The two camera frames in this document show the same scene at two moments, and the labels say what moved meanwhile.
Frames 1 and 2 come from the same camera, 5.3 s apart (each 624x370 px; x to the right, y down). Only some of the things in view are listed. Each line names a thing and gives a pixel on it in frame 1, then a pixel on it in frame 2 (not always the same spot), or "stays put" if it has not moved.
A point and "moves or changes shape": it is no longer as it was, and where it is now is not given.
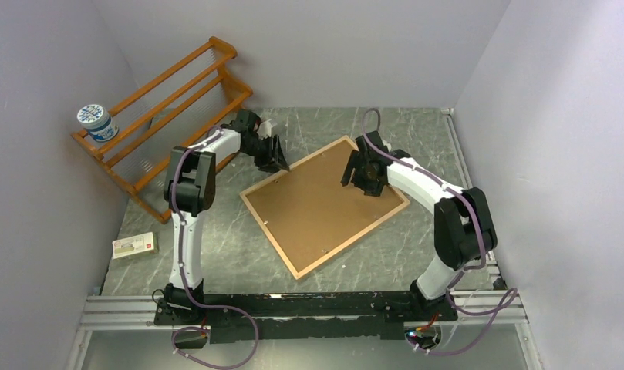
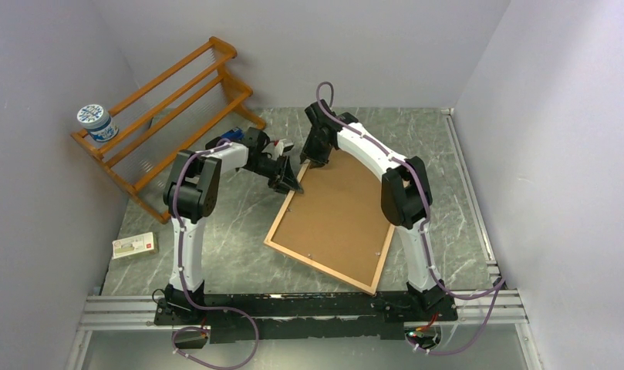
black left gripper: [268, 164] → [284, 179]
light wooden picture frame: [341, 246] → [309, 262]
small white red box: [136, 245] stays put
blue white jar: [98, 122] stays put
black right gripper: [371, 189] → [319, 159]
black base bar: [251, 318] stays put
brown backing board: [310, 212] moves or changes shape
